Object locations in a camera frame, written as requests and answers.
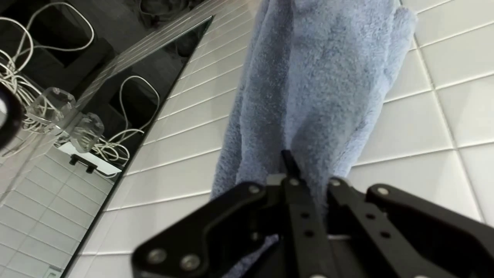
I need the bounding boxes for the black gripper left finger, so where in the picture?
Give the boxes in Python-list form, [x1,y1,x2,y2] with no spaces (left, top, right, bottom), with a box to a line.
[131,151,336,278]

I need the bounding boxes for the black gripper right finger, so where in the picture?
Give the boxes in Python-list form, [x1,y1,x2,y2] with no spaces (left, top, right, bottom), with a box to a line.
[327,178,494,278]

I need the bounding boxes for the blue towel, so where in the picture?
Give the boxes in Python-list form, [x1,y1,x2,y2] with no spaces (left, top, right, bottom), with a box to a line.
[210,0,420,278]

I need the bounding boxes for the white cables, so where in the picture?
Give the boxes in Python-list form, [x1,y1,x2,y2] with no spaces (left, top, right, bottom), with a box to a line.
[0,0,162,168]

